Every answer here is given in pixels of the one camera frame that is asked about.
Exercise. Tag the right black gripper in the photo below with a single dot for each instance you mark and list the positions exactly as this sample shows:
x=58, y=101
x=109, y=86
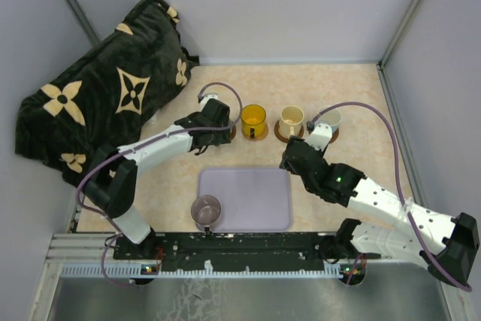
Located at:
x=285, y=164

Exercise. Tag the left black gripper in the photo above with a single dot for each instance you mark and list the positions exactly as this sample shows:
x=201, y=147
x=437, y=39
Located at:
x=222, y=136

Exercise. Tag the yellow glass mug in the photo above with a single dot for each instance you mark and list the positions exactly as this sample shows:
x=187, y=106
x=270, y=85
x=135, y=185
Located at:
x=253, y=121

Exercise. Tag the woven rattan coaster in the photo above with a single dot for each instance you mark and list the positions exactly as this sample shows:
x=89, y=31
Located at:
x=263, y=134

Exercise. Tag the white mug blue handle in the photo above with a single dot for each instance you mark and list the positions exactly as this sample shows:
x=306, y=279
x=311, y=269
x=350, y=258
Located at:
x=332, y=118

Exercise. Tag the cream mug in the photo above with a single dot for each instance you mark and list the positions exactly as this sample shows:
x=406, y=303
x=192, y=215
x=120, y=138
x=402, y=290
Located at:
x=291, y=120

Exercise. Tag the purple glass mug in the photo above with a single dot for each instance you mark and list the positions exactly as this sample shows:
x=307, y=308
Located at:
x=206, y=213

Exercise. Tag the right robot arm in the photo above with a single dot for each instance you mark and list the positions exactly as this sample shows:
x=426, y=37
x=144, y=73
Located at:
x=444, y=245

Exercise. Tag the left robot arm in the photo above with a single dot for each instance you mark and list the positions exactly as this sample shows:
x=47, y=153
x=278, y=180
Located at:
x=110, y=182

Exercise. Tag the lavender plastic tray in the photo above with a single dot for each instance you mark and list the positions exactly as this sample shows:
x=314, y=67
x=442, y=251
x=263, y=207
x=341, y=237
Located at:
x=251, y=199

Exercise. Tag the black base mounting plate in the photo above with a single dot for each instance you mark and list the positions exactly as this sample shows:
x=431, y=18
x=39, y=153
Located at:
x=235, y=252

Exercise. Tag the black floral plush blanket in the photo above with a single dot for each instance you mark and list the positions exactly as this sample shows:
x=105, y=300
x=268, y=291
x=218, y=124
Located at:
x=108, y=94

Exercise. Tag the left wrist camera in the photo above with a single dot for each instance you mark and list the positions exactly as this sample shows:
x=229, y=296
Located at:
x=205, y=98

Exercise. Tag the aluminium frame rail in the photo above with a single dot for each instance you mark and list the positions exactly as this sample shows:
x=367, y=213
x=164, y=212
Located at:
x=84, y=255

